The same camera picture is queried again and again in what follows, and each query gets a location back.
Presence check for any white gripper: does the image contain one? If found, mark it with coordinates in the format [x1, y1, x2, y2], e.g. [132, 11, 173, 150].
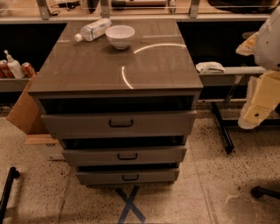
[235, 32, 280, 130]

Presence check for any grey top drawer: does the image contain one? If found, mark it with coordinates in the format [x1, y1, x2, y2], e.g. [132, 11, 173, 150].
[41, 111, 196, 139]

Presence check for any grey drawer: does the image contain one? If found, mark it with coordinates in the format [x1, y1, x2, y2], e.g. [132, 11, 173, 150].
[41, 111, 196, 139]
[76, 168, 179, 186]
[62, 145, 186, 166]

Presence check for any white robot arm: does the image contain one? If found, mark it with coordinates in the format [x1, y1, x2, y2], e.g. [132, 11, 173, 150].
[236, 6, 280, 130]

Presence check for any grey drawer cabinet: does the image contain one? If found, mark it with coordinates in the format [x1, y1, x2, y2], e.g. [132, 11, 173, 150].
[28, 20, 203, 173]

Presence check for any grey middle drawer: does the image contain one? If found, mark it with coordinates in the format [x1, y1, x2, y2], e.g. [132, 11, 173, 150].
[62, 145, 186, 166]

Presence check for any grey bottom drawer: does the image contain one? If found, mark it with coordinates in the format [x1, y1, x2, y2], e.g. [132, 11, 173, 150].
[76, 168, 179, 186]

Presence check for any folded white cloth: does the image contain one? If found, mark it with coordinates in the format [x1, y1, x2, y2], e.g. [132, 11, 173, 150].
[196, 61, 225, 74]

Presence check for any black table leg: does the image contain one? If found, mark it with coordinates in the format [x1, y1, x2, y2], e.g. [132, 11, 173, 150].
[211, 101, 234, 154]

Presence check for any white ceramic bowl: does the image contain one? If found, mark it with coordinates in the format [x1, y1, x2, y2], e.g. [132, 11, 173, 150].
[106, 25, 135, 50]

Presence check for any black chair base right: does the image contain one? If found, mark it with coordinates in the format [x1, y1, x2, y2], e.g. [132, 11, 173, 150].
[250, 186, 280, 200]

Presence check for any clear plastic water bottle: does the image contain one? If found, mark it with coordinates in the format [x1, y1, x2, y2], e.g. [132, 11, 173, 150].
[74, 18, 112, 42]

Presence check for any red soda can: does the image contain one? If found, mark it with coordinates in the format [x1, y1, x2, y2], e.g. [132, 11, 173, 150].
[0, 59, 14, 78]
[22, 62, 36, 77]

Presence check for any brown cardboard box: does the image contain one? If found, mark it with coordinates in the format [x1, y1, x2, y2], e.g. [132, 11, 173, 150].
[6, 76, 48, 135]

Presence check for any white pump bottle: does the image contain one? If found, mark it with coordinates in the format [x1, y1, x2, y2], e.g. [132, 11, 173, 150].
[4, 50, 25, 79]

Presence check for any red soda can left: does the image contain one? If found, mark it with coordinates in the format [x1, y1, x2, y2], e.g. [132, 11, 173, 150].
[0, 59, 14, 78]

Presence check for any black chair leg left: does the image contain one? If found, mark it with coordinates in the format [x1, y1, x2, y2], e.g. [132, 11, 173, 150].
[0, 167, 19, 224]

